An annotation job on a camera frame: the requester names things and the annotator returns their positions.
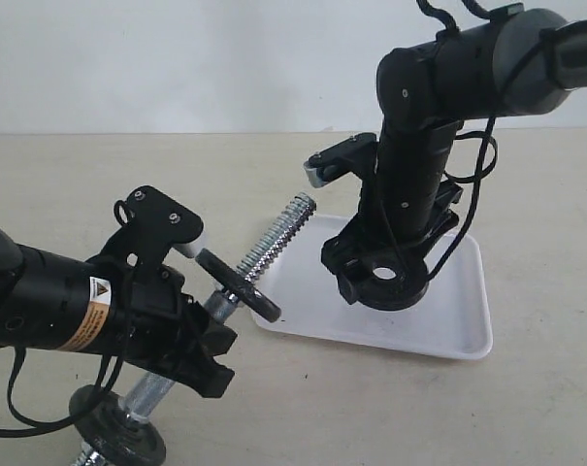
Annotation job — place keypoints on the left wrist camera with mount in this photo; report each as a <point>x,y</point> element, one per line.
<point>157,223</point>

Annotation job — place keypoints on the black weight plate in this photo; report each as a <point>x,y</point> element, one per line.
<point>120,439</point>
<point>384,291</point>

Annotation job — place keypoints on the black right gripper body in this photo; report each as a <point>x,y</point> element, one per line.
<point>379,218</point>

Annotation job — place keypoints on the black round disc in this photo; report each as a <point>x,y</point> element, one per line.
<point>234,289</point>

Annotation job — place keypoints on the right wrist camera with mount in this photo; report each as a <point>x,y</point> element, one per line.
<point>354,155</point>

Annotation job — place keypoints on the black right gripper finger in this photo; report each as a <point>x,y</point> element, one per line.
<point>408,254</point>
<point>351,281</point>

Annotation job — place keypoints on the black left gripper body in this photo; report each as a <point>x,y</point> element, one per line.
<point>155,325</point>

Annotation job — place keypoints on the chrome threaded dumbbell bar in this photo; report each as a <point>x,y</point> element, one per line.
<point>150,390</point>

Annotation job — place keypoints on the white rectangular plastic tray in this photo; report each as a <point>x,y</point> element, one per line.
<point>451,321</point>

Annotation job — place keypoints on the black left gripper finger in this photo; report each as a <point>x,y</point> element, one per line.
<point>197,369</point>
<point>218,335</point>

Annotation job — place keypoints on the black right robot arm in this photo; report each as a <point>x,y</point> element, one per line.
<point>440,102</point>

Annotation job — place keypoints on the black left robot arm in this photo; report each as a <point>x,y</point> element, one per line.
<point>105,306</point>

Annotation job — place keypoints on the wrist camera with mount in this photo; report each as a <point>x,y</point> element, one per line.
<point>354,155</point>
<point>157,223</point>

